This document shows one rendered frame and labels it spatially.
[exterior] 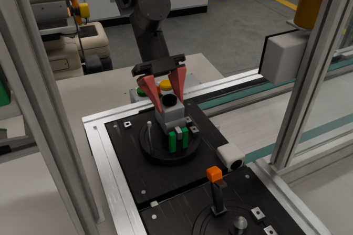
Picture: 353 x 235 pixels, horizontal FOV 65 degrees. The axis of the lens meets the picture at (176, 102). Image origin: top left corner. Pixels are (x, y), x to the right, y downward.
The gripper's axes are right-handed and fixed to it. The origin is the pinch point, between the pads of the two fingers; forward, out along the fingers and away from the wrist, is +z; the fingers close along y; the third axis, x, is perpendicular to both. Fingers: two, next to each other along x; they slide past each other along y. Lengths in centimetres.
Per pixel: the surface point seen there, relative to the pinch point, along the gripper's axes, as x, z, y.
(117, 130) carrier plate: 13.4, 2.2, -10.0
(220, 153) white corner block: -0.7, 12.7, 7.5
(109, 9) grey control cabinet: 277, -133, 48
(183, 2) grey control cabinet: 274, -127, 144
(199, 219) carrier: -9.1, 19.8, -3.5
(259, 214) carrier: -13.1, 21.4, 5.2
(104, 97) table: 42.6, -9.0, -8.0
